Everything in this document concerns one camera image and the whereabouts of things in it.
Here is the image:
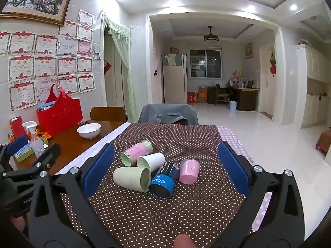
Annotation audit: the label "light green cup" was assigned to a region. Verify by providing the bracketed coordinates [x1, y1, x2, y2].
[113, 167, 152, 193]

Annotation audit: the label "white cloth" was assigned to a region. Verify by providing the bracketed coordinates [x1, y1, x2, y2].
[55, 122, 133, 175]

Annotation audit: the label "dark desk chair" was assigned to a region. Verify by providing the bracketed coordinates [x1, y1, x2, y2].
[215, 83, 230, 106]

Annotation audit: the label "ceiling fan lamp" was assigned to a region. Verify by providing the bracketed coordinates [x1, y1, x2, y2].
[203, 26, 219, 42]

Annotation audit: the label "brown dotted tablecloth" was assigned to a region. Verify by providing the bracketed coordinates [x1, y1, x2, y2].
[61, 123, 252, 248]

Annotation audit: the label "blue and black cup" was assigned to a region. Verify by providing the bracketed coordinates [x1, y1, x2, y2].
[148, 161, 180, 199]

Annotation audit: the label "cardboard box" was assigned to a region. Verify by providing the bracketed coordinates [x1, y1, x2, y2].
[198, 85, 208, 104]

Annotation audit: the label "dark wooden desk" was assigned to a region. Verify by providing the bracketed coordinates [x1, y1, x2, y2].
[207, 84, 260, 111]

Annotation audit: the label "white refrigerator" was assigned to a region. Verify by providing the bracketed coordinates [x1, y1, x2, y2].
[162, 54, 188, 104]

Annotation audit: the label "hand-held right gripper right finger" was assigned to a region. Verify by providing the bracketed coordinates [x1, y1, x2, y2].
[215, 141, 311, 248]

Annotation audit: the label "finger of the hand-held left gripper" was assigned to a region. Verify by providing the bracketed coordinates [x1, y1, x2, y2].
[0, 134, 29, 172]
[2, 143, 61, 179]

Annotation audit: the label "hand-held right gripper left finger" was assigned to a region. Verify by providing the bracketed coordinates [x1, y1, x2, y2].
[27, 144, 122, 248]

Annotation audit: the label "red hanging ornament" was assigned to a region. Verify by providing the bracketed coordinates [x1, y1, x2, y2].
[269, 52, 277, 75]

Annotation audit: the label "cream wall cabinets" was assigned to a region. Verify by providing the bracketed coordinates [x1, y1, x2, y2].
[295, 40, 331, 130]

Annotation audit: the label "red box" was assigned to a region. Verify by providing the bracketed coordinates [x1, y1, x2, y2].
[10, 116, 27, 139]

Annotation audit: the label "green tissue box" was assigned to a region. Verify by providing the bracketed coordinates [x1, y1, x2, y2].
[13, 143, 37, 164]

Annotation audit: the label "white door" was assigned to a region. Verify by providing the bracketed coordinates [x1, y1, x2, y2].
[259, 43, 276, 118]

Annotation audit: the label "white bowl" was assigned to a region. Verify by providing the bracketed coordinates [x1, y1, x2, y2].
[77, 123, 102, 140]

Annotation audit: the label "green door curtain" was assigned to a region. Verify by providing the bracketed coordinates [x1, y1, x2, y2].
[104, 15, 136, 122]

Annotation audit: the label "white cup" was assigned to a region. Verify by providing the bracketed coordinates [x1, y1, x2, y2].
[137, 152, 166, 173]

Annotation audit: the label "orange snack packets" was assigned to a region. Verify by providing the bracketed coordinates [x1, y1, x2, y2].
[35, 125, 53, 141]

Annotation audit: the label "red felt bag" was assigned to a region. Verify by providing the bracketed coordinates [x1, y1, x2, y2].
[36, 83, 84, 137]

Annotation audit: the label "pink checked tablecloth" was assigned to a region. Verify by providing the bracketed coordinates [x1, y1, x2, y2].
[216, 126, 275, 235]

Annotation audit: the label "window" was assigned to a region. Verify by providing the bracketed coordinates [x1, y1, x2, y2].
[189, 46, 223, 78]

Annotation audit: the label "person's right hand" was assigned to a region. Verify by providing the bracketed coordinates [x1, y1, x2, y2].
[174, 234, 195, 248]

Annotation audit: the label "wall of certificates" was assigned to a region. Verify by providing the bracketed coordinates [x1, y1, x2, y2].
[0, 9, 97, 111]

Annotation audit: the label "red stool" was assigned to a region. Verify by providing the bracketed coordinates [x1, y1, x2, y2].
[315, 127, 331, 157]

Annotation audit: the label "chair with grey jacket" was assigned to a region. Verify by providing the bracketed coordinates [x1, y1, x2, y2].
[138, 103, 199, 126]

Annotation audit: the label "person's left hand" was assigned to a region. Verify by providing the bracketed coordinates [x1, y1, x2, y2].
[10, 210, 29, 234]

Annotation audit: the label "clear spray bottle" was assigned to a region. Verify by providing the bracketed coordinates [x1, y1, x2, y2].
[22, 121, 46, 158]

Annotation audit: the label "pink cup with green rim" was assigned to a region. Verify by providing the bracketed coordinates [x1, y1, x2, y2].
[120, 140, 154, 167]

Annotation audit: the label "wooden chair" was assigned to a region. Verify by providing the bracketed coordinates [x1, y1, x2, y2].
[90, 107, 127, 123]

